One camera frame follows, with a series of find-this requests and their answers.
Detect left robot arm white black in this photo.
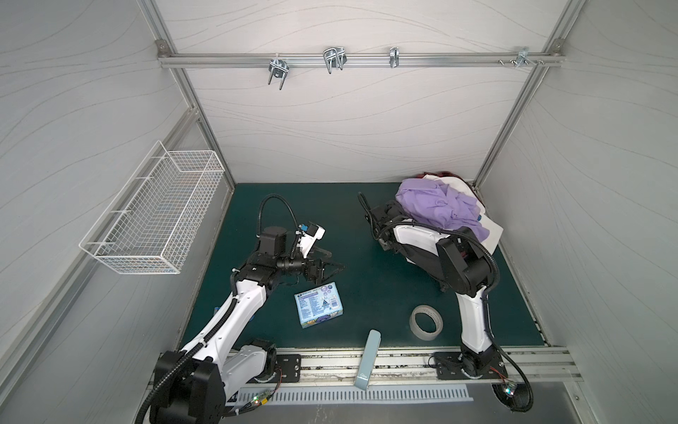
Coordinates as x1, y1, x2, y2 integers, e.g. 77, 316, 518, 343
134, 220, 344, 423

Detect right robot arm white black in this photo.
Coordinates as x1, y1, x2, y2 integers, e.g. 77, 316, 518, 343
358, 194, 508, 379

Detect purple cloth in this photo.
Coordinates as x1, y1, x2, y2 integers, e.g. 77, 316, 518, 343
395, 178, 490, 241

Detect white cloth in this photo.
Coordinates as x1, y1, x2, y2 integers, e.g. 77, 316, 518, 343
424, 174, 503, 254

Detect blue printed box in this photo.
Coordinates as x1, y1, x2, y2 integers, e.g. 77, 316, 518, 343
294, 282, 344, 329

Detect light teal slim box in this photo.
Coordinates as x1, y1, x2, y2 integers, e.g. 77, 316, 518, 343
354, 330, 381, 390

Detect green table mat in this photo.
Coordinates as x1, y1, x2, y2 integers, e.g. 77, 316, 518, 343
182, 182, 547, 351

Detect clear tape roll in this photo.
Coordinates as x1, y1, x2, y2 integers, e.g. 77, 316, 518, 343
409, 305, 444, 342

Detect metal u-bolt clamp middle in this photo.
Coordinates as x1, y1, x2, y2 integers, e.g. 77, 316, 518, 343
322, 46, 347, 74

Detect metal u-bolt clamp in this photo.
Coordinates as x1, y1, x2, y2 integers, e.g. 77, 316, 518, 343
322, 46, 347, 74
268, 57, 290, 90

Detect metal u-bolt clamp left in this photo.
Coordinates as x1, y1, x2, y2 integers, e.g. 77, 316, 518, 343
268, 57, 290, 90

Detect black fan with led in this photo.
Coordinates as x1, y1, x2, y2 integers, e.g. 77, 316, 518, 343
492, 383, 534, 413

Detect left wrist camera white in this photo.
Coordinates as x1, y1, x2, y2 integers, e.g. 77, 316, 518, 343
296, 223, 326, 259

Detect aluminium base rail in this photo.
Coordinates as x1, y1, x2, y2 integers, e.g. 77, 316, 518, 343
277, 346, 584, 387

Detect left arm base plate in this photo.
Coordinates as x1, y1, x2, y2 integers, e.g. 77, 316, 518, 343
248, 354, 301, 384

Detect white slotted cable duct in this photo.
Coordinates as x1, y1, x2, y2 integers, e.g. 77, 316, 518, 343
232, 384, 475, 407

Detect aluminium cross rail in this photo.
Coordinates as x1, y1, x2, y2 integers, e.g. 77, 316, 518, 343
158, 49, 566, 69

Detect small metal bracket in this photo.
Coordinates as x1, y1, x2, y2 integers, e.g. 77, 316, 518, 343
389, 47, 400, 69

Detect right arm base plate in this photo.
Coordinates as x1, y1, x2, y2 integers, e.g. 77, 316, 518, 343
426, 350, 508, 381

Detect white wire basket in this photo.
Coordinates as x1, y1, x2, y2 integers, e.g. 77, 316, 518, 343
79, 141, 224, 275

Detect metal bolt bracket right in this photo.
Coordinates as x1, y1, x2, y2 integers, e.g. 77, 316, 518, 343
498, 47, 546, 69

